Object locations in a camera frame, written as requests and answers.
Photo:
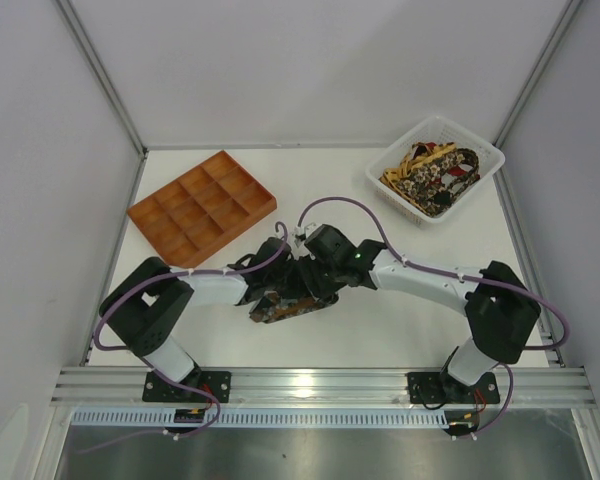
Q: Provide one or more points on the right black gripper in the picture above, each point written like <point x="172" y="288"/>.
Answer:
<point x="313" y="282"/>

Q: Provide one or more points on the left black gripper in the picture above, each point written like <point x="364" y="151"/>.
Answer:
<point x="273" y="288"/>

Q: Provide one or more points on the brown grey floral tie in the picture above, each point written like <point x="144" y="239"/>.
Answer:
<point x="272" y="308"/>

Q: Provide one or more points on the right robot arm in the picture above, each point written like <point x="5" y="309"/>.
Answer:
<point x="500" y="311"/>

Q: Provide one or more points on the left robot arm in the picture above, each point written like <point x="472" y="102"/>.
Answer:
<point x="144" y="309"/>

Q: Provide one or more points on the orange compartment tray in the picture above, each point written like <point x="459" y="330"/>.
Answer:
<point x="200" y="212"/>

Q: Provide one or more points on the dark floral tie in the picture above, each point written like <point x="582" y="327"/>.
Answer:
<point x="438" y="204"/>

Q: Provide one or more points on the yellow patterned tie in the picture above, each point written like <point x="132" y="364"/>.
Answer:
<point x="419" y="155"/>

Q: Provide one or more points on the red tie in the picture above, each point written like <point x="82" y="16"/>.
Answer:
<point x="442" y="176"/>

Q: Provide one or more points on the white plastic basket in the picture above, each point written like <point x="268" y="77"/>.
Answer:
<point x="440" y="131"/>

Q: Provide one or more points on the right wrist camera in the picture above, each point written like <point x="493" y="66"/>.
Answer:
<point x="301" y="233"/>

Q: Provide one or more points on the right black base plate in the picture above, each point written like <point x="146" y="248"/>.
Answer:
<point x="432" y="388"/>

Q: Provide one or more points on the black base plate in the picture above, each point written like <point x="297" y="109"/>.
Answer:
<point x="432" y="388"/>
<point x="216" y="383"/>

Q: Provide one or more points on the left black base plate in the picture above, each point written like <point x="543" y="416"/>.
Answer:
<point x="216" y="383"/>

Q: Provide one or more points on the right aluminium frame post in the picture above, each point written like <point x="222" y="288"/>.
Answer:
<point x="557" y="34"/>

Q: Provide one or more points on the aluminium frame post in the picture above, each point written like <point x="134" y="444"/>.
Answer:
<point x="557" y="34"/>
<point x="93" y="60"/>

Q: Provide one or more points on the white slotted cable duct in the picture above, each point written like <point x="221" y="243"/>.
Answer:
<point x="260" y="417"/>

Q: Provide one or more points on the aluminium mounting rail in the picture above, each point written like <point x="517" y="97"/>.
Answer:
<point x="533" y="388"/>

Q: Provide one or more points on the left aluminium frame post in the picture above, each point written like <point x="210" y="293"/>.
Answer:
<point x="93" y="60"/>

